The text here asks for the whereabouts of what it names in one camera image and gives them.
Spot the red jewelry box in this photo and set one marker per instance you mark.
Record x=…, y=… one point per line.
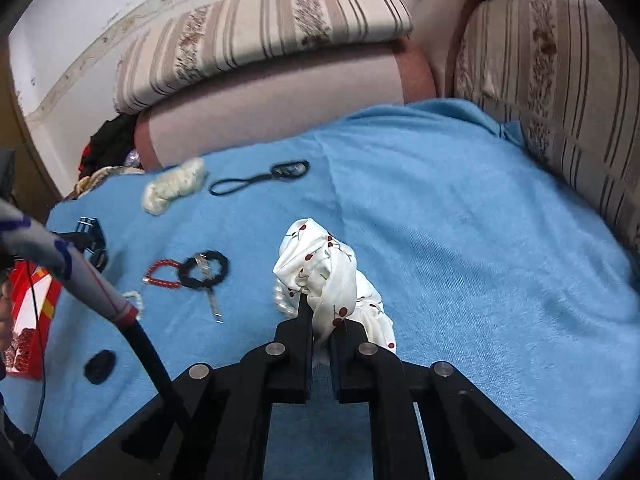
x=30, y=320

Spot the blue blanket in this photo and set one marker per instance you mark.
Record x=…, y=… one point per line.
x=450, y=235

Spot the striped floral cushion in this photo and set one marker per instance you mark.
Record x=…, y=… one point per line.
x=550, y=85
x=265, y=35

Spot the cream scrunchie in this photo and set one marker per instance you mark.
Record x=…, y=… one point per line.
x=175, y=185

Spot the white patterned scrunchie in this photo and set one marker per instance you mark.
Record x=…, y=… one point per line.
x=320, y=270

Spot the gold patterned scarf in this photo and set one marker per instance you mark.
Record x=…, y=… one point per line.
x=100, y=177

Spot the arm in patterned sleeve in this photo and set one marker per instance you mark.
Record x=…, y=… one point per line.
x=45, y=245

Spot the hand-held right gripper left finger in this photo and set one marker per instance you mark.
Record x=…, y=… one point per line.
x=295, y=355

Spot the metal hair clip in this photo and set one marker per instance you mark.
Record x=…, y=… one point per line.
x=214, y=305

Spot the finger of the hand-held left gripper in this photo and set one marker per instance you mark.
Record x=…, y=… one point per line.
x=90, y=240

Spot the pile of dark clothes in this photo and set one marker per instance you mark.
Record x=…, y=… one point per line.
x=107, y=142

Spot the pink sofa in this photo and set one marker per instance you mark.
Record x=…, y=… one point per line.
x=280, y=105

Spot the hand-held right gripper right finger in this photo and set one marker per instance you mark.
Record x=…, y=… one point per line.
x=350, y=360

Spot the small purple item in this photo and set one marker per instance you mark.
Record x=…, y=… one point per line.
x=131, y=159

